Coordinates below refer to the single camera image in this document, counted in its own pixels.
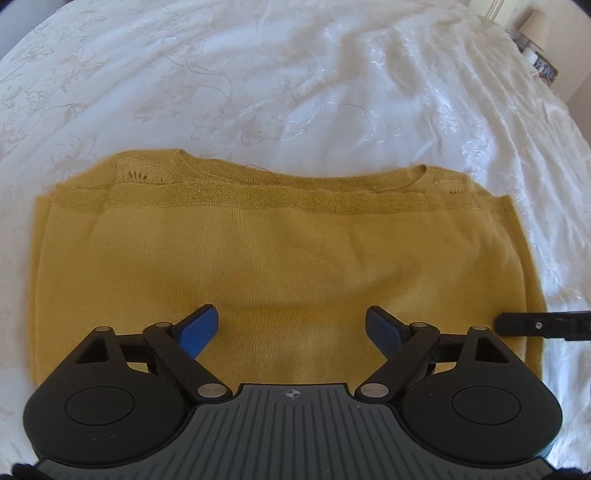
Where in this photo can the white embroidered bedspread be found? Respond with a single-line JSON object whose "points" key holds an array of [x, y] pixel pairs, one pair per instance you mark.
{"points": [[295, 83]]}

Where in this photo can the dark patterned box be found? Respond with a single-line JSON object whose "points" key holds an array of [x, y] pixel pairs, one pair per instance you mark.
{"points": [[545, 70]]}

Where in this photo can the mustard yellow knit sweater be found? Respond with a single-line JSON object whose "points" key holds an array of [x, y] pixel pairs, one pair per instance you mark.
{"points": [[295, 258]]}

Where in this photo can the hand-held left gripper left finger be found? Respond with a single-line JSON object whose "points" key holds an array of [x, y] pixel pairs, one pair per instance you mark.
{"points": [[199, 328]]}

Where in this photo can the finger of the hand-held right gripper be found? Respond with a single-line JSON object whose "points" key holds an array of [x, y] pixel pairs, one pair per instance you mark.
{"points": [[538, 324]]}

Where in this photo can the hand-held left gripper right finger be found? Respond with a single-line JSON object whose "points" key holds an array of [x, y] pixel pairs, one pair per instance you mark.
{"points": [[382, 328]]}

